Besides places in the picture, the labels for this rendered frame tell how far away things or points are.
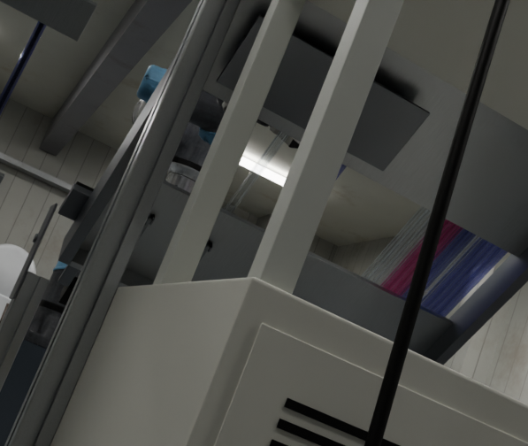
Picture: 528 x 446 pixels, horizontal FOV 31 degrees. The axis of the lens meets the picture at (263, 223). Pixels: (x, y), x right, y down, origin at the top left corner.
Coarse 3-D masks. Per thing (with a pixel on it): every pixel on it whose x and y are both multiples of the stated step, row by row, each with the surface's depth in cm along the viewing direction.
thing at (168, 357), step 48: (144, 288) 96; (192, 288) 82; (240, 288) 71; (144, 336) 88; (192, 336) 76; (240, 336) 69; (336, 336) 72; (96, 384) 97; (144, 384) 82; (192, 384) 71; (432, 384) 75; (480, 384) 77; (96, 432) 89; (144, 432) 76; (192, 432) 67
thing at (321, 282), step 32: (160, 192) 153; (96, 224) 157; (160, 224) 157; (224, 224) 157; (160, 256) 161; (224, 256) 161; (320, 288) 165; (352, 288) 165; (384, 288) 166; (352, 320) 170; (384, 320) 170; (416, 320) 170; (448, 320) 171
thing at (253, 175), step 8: (280, 136) 148; (272, 144) 149; (280, 144) 149; (264, 152) 151; (272, 152) 150; (264, 160) 151; (256, 168) 152; (264, 168) 152; (248, 176) 153; (256, 176) 153; (248, 184) 153; (240, 192) 154; (232, 200) 155; (240, 200) 155; (224, 208) 157; (232, 208) 156
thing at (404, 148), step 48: (240, 48) 134; (288, 48) 134; (336, 48) 138; (288, 96) 139; (384, 96) 139; (432, 96) 143; (384, 144) 144; (432, 144) 148; (480, 144) 148; (432, 192) 154; (480, 192) 154
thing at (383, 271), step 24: (408, 240) 161; (456, 240) 161; (480, 240) 161; (384, 264) 164; (408, 264) 164; (432, 264) 164; (456, 264) 164; (480, 264) 164; (408, 288) 167; (432, 288) 167; (456, 288) 167
